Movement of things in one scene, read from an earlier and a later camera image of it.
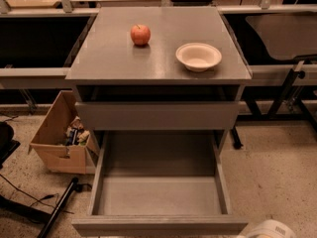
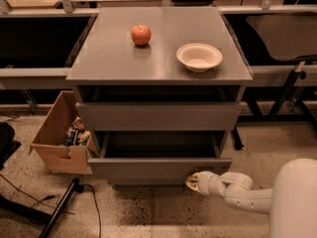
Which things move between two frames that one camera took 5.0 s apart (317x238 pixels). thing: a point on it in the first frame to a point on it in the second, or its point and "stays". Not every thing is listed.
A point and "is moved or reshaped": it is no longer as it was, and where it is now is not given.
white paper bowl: (198, 57) stays
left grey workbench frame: (45, 77) stays
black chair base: (7, 144) stays
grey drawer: (159, 183) is moved or reshaped
